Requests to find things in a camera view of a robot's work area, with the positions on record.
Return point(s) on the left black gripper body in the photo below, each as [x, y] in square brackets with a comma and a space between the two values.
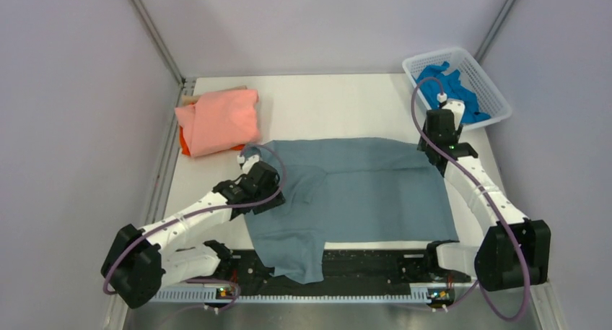
[265, 193]

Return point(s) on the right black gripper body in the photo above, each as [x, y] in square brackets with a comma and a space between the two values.
[427, 137]

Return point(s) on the grey blue t shirt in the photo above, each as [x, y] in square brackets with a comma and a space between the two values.
[358, 190]

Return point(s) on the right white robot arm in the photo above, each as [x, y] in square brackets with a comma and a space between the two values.
[514, 247]

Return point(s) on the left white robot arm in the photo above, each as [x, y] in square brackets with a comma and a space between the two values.
[143, 260]

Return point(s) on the bright blue t shirt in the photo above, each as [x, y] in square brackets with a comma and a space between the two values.
[453, 88]

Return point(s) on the white plastic basket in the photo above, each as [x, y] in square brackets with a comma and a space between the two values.
[472, 76]

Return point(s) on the pink folded t shirt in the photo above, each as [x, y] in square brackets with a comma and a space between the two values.
[219, 120]

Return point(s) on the orange folded t shirt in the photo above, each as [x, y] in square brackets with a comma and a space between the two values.
[185, 149]

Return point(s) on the left controller board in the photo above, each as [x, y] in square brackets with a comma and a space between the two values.
[223, 293]

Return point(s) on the controller board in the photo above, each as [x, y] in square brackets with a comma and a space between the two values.
[440, 297]
[223, 293]

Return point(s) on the right controller board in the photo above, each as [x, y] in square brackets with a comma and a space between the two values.
[440, 297]

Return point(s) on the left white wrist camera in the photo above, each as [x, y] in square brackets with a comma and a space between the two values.
[246, 163]

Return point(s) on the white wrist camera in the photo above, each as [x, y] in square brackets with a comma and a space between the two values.
[456, 106]
[246, 163]

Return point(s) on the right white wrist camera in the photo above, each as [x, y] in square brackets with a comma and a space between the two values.
[456, 106]

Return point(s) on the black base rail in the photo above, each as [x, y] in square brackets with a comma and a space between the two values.
[346, 273]

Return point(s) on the left aluminium frame rail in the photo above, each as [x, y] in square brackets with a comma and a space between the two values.
[162, 180]

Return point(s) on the white cable duct strip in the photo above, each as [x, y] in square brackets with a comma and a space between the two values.
[191, 294]

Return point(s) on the right corner frame post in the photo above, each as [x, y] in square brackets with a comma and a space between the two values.
[494, 30]

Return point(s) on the corner frame post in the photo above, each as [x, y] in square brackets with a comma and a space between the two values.
[157, 40]
[494, 30]

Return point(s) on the left corner frame post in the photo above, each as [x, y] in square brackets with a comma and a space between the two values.
[157, 40]

